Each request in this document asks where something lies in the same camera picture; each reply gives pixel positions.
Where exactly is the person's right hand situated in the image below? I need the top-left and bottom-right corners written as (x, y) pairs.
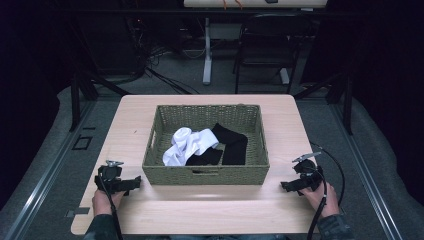
top-left (300, 181), bottom-right (341, 220)

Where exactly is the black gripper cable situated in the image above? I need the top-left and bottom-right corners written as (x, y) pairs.
top-left (305, 141), bottom-right (346, 240)
top-left (98, 173), bottom-right (124, 240)

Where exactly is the desk with white legs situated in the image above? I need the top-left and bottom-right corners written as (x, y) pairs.
top-left (182, 0), bottom-right (330, 86)

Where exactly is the green woven basket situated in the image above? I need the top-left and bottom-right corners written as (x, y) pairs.
top-left (141, 103), bottom-right (271, 186)

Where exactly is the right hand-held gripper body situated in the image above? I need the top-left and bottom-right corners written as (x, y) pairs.
top-left (291, 151), bottom-right (325, 196)

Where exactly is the long black sock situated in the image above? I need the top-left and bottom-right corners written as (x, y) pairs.
top-left (211, 122), bottom-right (249, 166)

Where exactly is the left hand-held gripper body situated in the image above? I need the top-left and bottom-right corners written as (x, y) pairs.
top-left (94, 159), bottom-right (125, 194)

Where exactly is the black folding chair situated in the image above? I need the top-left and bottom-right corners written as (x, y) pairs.
top-left (232, 12), bottom-right (316, 95)

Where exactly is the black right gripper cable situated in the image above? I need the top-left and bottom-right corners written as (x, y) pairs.
top-left (305, 141), bottom-right (346, 240)

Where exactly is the white sock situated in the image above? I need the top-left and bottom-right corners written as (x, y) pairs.
top-left (161, 126), bottom-right (220, 167)

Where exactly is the short black sock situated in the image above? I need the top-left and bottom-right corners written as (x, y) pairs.
top-left (185, 147), bottom-right (224, 167)

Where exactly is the bundle of floor cables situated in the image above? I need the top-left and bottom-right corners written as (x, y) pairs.
top-left (126, 16), bottom-right (201, 96)

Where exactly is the person's left hand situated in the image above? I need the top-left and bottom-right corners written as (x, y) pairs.
top-left (91, 188), bottom-right (126, 217)

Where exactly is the black metal stand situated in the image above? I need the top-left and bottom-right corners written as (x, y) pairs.
top-left (67, 66), bottom-right (132, 133)
top-left (292, 70), bottom-right (355, 136)

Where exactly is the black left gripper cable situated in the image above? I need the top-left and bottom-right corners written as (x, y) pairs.
top-left (98, 173), bottom-right (124, 240)

